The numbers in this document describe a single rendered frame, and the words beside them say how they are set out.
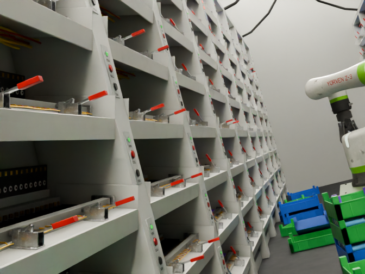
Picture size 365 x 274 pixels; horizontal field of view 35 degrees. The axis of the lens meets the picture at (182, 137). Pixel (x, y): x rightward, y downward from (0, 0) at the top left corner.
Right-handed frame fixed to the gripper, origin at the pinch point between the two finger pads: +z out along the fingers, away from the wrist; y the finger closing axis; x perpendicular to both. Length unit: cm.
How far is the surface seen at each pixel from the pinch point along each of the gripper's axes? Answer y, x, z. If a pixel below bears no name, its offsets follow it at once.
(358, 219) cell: -96, -39, 22
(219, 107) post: -5, 69, -46
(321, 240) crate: 14, 42, 42
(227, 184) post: -63, 34, -2
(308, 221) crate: 23, 52, 31
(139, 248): -185, -34, 7
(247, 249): -62, 35, 29
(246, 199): -18, 60, 8
